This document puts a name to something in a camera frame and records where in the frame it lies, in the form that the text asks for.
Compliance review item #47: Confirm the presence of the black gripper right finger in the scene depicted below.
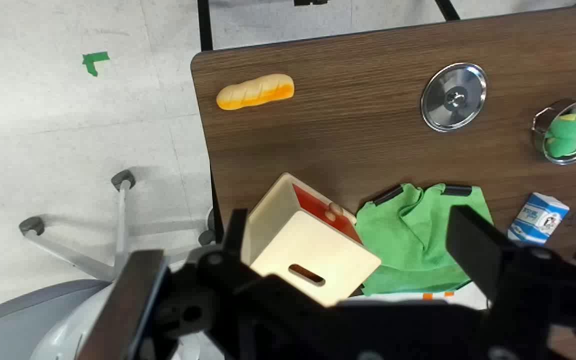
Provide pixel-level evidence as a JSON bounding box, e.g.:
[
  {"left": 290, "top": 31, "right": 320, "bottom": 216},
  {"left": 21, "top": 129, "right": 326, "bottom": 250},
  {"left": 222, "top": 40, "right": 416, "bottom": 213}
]
[{"left": 446, "top": 204, "right": 517, "bottom": 291}]

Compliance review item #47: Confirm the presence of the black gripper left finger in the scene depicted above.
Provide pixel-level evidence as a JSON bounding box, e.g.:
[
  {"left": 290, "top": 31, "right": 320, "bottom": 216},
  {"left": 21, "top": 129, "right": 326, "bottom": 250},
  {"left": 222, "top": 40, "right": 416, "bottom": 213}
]
[{"left": 222, "top": 206, "right": 251, "bottom": 266}]

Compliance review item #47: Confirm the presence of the green plush toy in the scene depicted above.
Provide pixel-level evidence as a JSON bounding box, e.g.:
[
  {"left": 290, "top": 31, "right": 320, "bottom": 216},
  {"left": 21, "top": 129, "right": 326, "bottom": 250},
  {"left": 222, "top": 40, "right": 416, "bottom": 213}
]
[{"left": 543, "top": 112, "right": 576, "bottom": 160}]

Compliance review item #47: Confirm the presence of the toy bread loaf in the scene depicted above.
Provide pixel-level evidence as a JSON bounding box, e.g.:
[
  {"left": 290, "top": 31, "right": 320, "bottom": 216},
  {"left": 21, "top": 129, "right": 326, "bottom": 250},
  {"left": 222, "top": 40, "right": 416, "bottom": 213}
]
[{"left": 214, "top": 72, "right": 298, "bottom": 112}]

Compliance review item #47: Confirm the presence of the blue white milk carton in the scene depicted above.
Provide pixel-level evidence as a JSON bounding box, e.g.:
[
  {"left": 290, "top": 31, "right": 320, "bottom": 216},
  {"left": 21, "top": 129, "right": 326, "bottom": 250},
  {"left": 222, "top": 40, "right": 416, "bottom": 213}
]
[{"left": 507, "top": 191, "right": 572, "bottom": 248}]

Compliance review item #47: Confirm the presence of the green cloth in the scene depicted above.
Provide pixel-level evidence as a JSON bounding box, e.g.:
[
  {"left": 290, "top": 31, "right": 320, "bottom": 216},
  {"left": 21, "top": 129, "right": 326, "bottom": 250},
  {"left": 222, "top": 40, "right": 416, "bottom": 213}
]
[{"left": 352, "top": 183, "right": 497, "bottom": 298}]

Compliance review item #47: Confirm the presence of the wooden box red drawer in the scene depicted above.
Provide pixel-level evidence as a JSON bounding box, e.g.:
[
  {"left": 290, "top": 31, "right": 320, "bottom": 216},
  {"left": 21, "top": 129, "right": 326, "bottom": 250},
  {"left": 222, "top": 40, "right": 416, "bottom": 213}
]
[{"left": 240, "top": 171, "right": 384, "bottom": 310}]

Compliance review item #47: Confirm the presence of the white sheet orange print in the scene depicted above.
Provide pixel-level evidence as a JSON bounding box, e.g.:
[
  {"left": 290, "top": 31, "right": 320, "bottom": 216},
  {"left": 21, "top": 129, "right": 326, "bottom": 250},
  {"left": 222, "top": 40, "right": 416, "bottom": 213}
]
[{"left": 337, "top": 286, "right": 493, "bottom": 313}]

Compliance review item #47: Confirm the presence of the white office chair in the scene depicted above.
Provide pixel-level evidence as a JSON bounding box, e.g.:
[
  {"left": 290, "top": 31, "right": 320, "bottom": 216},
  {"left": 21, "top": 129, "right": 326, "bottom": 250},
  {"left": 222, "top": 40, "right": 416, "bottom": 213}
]
[{"left": 0, "top": 169, "right": 221, "bottom": 360}]

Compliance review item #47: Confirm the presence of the small metal bowl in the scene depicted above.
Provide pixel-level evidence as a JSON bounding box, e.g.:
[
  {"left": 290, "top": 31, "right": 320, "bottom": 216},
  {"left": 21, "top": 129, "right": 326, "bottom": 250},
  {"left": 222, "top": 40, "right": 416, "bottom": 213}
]
[{"left": 419, "top": 61, "right": 491, "bottom": 134}]

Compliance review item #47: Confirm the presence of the green floor tape mark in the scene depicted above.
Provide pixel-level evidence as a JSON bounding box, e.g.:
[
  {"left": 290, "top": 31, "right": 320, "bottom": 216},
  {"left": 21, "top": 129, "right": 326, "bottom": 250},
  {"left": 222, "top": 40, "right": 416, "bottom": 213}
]
[{"left": 81, "top": 51, "right": 113, "bottom": 79}]

